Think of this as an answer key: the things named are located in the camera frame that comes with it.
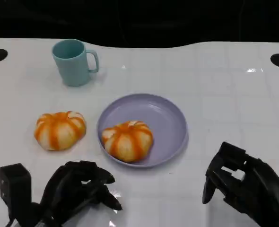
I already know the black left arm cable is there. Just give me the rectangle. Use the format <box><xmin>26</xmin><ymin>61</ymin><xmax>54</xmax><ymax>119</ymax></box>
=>
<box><xmin>4</xmin><ymin>216</ymin><xmax>16</xmax><ymax>227</ymax></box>

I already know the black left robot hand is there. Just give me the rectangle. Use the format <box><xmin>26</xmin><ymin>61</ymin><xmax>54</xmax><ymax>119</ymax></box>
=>
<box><xmin>38</xmin><ymin>160</ymin><xmax>123</xmax><ymax>227</ymax></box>

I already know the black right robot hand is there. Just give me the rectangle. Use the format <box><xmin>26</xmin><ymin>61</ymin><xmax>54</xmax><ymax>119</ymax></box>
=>
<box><xmin>202</xmin><ymin>141</ymin><xmax>279</xmax><ymax>227</ymax></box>

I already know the lilac plate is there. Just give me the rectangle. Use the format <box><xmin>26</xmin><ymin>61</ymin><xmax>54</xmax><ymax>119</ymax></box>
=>
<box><xmin>96</xmin><ymin>93</ymin><xmax>189</xmax><ymax>169</ymax></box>

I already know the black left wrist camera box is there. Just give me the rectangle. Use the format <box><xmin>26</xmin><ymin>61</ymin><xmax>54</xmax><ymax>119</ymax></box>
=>
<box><xmin>0</xmin><ymin>163</ymin><xmax>40</xmax><ymax>223</ymax></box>

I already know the pale green mug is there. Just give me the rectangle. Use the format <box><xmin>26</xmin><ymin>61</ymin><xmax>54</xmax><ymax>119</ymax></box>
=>
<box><xmin>52</xmin><ymin>39</ymin><xmax>100</xmax><ymax>87</ymax></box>

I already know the orange and white bread roll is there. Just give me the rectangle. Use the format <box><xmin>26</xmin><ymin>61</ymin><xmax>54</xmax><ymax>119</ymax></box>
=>
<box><xmin>101</xmin><ymin>121</ymin><xmax>154</xmax><ymax>163</ymax></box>
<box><xmin>34</xmin><ymin>111</ymin><xmax>87</xmax><ymax>151</ymax></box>

